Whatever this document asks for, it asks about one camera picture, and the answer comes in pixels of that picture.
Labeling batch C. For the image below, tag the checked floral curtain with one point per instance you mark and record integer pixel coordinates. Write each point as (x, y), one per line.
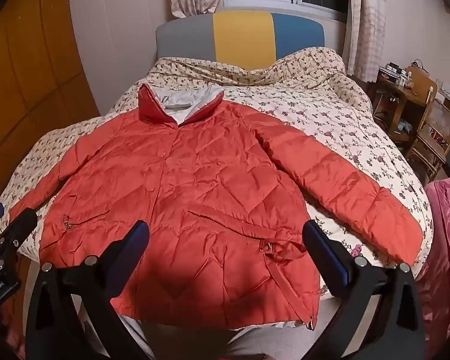
(365, 26)

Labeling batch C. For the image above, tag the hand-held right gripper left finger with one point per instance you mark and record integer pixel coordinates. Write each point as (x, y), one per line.
(137, 240)

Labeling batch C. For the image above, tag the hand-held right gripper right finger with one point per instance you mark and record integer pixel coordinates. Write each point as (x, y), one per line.
(322, 248)

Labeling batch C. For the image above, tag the floral quilt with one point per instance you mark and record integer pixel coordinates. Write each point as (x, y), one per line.
(322, 112)

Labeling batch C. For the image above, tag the wooden wardrobe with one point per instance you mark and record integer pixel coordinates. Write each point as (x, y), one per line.
(22, 82)

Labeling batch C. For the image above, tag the orange puffer jacket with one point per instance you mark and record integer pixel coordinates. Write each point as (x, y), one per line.
(210, 195)

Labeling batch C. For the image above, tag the dark tin box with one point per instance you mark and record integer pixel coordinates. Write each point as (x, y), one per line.
(390, 73)

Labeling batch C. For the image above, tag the wooden desk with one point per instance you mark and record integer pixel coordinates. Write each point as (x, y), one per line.
(397, 97)

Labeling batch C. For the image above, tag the pink blanket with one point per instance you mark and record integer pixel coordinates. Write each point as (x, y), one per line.
(448, 251)

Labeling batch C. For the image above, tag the brown wooden panel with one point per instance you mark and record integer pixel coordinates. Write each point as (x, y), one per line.
(420, 82)

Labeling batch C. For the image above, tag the grey yellow blue headboard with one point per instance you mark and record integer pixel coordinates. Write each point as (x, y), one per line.
(240, 37)

